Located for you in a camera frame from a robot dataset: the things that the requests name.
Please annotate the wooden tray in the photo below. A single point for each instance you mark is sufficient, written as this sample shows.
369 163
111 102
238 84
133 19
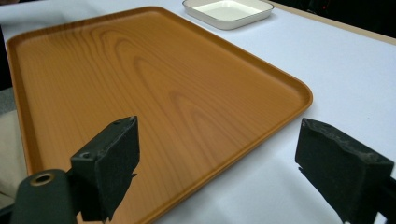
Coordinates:
155 102

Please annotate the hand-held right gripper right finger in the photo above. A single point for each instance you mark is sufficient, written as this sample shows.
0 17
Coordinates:
339 168

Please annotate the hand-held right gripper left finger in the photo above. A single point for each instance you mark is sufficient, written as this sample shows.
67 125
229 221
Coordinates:
106 168

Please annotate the white square dish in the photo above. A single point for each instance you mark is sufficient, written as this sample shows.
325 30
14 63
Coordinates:
229 12

